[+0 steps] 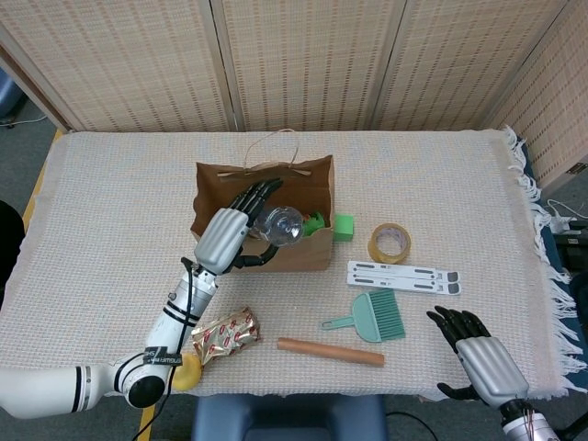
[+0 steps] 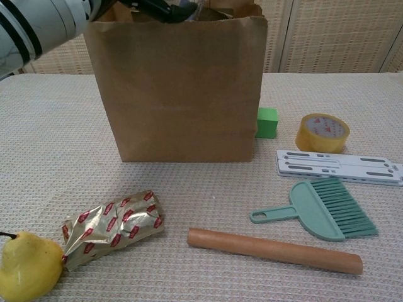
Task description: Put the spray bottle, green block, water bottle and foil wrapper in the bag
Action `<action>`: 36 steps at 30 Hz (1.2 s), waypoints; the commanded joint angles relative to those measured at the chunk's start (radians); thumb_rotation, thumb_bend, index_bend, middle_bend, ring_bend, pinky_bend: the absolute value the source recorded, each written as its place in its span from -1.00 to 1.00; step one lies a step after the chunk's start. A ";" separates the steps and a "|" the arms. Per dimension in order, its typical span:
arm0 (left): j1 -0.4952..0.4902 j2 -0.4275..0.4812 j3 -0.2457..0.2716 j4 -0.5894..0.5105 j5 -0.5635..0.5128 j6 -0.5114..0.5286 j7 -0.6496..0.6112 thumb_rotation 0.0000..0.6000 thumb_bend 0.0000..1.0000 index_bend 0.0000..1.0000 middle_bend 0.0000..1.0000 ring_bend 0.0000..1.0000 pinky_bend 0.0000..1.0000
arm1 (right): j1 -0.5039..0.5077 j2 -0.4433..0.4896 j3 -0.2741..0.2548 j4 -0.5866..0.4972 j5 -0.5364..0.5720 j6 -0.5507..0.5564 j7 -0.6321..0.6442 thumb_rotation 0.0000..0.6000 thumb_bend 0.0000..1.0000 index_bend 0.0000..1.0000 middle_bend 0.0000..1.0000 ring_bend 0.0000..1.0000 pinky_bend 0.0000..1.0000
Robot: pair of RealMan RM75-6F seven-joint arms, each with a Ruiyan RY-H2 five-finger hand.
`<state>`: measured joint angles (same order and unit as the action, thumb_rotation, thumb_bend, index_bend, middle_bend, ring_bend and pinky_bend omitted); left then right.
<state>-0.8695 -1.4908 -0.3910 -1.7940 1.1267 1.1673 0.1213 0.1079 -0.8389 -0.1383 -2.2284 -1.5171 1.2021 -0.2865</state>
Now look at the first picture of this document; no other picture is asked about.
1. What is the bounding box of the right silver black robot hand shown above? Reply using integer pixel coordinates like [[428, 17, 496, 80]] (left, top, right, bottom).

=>
[[425, 305, 530, 408]]

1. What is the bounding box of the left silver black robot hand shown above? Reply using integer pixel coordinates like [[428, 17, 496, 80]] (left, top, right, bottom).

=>
[[192, 177, 285, 277]]

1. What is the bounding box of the clear plastic water bottle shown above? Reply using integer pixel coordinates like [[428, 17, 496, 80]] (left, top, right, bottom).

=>
[[247, 205, 306, 249]]

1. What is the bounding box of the gold foil snack packet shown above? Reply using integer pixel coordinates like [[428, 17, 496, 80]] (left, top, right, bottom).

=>
[[191, 306, 262, 368]]

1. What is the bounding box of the green plastic bottle red cap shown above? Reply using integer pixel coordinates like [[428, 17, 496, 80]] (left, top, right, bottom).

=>
[[300, 210, 328, 238]]

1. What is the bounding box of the brown paper bag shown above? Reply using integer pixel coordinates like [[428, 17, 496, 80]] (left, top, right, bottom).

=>
[[190, 128, 336, 273]]

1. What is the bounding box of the teal hand brush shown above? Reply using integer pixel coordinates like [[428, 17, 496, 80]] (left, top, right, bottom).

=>
[[368, 288, 406, 341]]

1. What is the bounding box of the beige woven tablecloth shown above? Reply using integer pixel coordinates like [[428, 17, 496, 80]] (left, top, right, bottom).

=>
[[0, 124, 578, 403]]

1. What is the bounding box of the green foam cube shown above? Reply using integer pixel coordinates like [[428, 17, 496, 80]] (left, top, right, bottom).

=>
[[334, 214, 356, 243]]

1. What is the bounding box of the white folding laptop stand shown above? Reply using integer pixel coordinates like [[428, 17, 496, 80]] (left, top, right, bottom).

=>
[[345, 260, 462, 298]]

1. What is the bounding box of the dark blue table cover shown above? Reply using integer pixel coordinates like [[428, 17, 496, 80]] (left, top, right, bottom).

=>
[[521, 137, 575, 286]]

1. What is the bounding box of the teal dustpan brush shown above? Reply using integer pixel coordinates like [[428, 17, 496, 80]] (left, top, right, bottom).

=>
[[320, 288, 406, 344]]

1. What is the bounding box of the yellow pear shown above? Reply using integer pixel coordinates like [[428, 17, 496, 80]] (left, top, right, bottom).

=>
[[172, 356, 203, 392]]

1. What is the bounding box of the black box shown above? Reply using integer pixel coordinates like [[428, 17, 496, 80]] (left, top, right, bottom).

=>
[[553, 232, 588, 270]]

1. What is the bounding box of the clear packing tape roll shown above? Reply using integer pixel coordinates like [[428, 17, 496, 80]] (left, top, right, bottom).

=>
[[367, 222, 413, 265]]

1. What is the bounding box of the wooden rolling pin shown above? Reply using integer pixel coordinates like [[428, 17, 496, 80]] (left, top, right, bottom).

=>
[[277, 337, 386, 368]]

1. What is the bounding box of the white power strip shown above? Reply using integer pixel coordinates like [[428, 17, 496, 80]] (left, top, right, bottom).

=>
[[546, 199, 584, 233]]

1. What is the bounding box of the woven folding screen panel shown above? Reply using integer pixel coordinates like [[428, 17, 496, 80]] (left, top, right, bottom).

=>
[[489, 0, 588, 189], [0, 0, 231, 134], [213, 0, 408, 133], [371, 0, 573, 132]]

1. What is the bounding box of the blue grey barrel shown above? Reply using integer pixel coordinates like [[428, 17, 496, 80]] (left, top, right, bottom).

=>
[[0, 68, 24, 121]]

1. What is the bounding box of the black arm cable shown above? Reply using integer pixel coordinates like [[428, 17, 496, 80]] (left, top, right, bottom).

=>
[[135, 256, 197, 441]]

